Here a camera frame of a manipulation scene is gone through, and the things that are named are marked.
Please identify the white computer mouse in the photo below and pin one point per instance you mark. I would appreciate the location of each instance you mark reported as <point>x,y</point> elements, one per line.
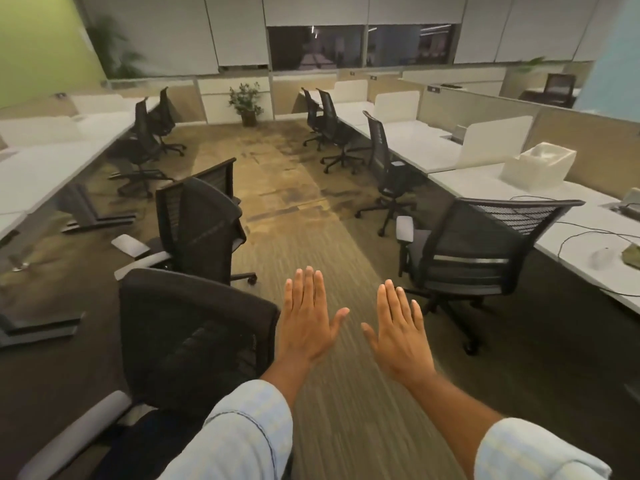
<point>604,258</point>

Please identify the grey desk power box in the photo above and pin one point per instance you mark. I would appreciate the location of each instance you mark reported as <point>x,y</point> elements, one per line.
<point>629,202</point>

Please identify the person's right little finger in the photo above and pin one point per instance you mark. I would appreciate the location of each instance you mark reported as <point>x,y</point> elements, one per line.
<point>417,317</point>

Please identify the olive green object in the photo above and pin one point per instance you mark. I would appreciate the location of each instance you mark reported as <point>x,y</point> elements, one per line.
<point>632,257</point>

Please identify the person's left forearm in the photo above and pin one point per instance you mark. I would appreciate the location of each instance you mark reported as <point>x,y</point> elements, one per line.
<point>245,429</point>

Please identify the white desk divider panel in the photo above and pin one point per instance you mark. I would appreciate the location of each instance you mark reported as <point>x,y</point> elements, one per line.
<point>495,142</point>
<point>97,103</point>
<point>351,90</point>
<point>397,106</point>
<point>40,130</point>

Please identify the person's right thumb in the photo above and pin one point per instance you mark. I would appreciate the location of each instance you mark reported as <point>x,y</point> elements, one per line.
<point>370,335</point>

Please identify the small potted green plant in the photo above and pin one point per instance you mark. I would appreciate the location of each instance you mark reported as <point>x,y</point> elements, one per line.
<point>246,99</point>

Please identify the green plant behind partition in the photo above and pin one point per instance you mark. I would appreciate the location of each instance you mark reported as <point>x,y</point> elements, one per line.
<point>531,64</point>

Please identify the tall green leafy plant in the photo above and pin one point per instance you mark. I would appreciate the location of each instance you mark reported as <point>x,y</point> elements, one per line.
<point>117,49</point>

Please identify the black mesh chair white armrest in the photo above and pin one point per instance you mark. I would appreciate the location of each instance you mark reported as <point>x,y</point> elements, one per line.
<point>480,254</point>

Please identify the person's right forearm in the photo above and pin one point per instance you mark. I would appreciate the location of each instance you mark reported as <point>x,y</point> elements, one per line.
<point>500,444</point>

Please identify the white open box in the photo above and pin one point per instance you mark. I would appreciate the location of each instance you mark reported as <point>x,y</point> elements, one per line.
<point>537,167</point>

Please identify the person's right middle finger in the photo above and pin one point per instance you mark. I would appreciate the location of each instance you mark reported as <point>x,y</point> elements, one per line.
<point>392,302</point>

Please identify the person's left hand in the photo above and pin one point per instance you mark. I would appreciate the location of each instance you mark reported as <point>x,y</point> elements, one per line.
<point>302,329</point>

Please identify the white low cabinet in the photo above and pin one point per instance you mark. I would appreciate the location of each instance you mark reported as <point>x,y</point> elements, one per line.
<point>220,99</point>

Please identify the black mesh office chair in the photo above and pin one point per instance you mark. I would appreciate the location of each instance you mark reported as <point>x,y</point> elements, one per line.
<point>162,117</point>
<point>559,87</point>
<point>140,144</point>
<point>387,164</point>
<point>220,177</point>
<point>334,124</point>
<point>311,114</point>

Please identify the person's left thumb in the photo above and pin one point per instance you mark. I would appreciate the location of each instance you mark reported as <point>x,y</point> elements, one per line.
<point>339,319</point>

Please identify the person's left middle finger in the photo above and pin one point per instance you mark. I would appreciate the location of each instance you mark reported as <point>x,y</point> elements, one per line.
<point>310,289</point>

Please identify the dark window pane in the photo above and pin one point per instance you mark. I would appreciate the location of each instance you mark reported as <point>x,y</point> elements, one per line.
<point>315,47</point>
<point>410,44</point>

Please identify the black office chair white armrests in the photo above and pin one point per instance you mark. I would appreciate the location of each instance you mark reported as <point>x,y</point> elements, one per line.
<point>200,234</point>
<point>190,334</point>

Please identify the person's left little finger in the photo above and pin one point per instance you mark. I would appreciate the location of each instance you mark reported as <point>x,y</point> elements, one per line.
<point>288,297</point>

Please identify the person's right hand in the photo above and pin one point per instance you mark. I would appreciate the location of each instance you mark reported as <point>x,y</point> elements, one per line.
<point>402,344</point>

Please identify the grey desk leg frame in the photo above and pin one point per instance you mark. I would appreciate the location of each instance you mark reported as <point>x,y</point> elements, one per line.
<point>95,214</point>
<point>35,329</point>

